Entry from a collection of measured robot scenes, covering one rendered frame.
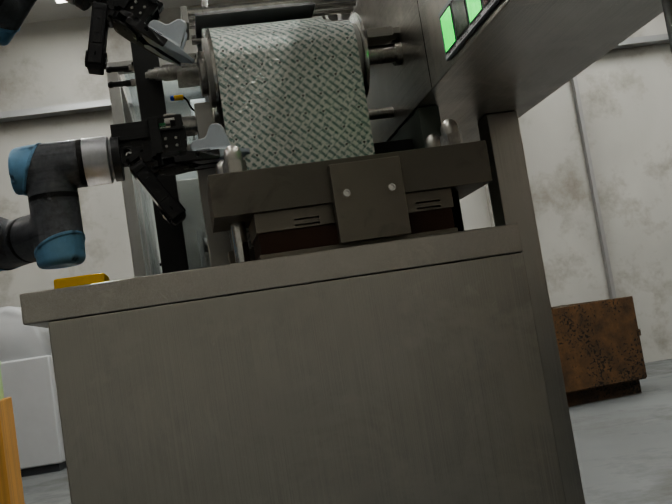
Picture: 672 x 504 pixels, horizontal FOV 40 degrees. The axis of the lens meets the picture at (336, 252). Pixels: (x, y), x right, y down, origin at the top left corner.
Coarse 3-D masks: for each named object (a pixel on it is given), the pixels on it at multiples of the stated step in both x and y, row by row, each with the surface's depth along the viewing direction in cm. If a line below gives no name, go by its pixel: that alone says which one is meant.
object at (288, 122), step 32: (224, 96) 147; (256, 96) 148; (288, 96) 149; (320, 96) 149; (352, 96) 150; (256, 128) 147; (288, 128) 148; (320, 128) 149; (352, 128) 150; (256, 160) 147; (288, 160) 147; (320, 160) 148
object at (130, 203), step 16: (112, 64) 248; (160, 64) 249; (112, 80) 247; (112, 96) 247; (112, 112) 246; (128, 112) 290; (128, 176) 245; (128, 192) 245; (128, 208) 244; (128, 224) 244; (144, 224) 302; (144, 272) 243
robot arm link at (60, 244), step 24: (48, 192) 138; (72, 192) 140; (24, 216) 144; (48, 216) 138; (72, 216) 139; (24, 240) 141; (48, 240) 137; (72, 240) 139; (48, 264) 138; (72, 264) 141
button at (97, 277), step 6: (78, 276) 128; (84, 276) 128; (90, 276) 128; (96, 276) 128; (102, 276) 128; (54, 282) 128; (60, 282) 128; (66, 282) 128; (72, 282) 128; (78, 282) 128; (84, 282) 128; (90, 282) 128; (96, 282) 128; (54, 288) 128
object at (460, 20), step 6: (456, 0) 123; (462, 0) 121; (456, 6) 123; (462, 6) 121; (456, 12) 124; (462, 12) 121; (456, 18) 124; (462, 18) 122; (456, 24) 124; (462, 24) 122; (456, 30) 125; (462, 30) 122
